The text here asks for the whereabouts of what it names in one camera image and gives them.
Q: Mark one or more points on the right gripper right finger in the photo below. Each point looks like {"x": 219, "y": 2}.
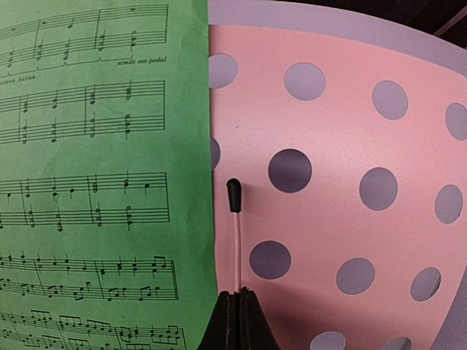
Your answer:
{"x": 252, "y": 328}

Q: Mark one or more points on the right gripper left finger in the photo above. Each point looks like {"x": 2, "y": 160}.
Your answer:
{"x": 220, "y": 333}

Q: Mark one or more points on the green sheet music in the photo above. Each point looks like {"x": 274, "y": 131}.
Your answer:
{"x": 106, "y": 186}

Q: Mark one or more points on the pink music stand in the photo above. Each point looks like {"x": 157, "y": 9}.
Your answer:
{"x": 352, "y": 160}

